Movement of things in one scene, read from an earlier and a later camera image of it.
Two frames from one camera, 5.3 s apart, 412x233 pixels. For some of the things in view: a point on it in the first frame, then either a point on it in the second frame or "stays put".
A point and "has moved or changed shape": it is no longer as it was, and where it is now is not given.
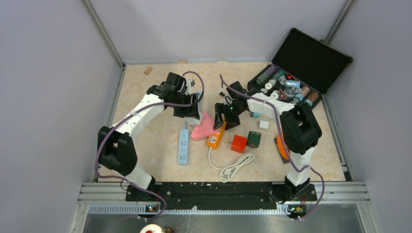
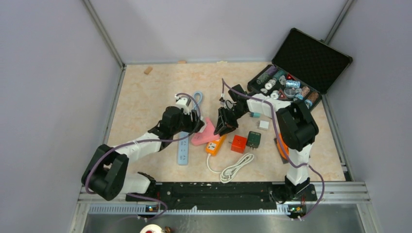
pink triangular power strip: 204,129 has moved or changed shape
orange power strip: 214,141 has moved or changed shape
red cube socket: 238,143 stays put
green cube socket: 253,140 stays put
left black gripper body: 183,97 → 185,124
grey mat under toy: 284,160 stays put
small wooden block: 148,70 stays put
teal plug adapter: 255,114 stays put
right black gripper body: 233,109 stays put
